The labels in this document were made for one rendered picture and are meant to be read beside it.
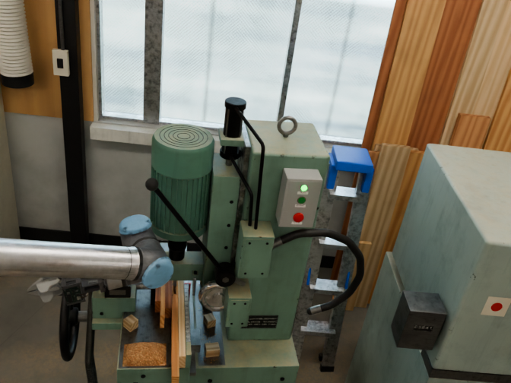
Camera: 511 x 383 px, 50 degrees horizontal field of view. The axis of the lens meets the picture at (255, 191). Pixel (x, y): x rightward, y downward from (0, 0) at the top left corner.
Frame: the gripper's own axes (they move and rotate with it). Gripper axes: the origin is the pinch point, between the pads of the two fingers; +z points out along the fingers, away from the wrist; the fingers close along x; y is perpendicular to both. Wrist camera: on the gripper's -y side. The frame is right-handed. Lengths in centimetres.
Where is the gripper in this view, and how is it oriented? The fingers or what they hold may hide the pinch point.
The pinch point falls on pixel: (32, 289)
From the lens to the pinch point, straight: 171.8
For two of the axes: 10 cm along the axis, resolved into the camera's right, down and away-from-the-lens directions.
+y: 3.4, 4.7, -8.1
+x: 0.3, 8.6, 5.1
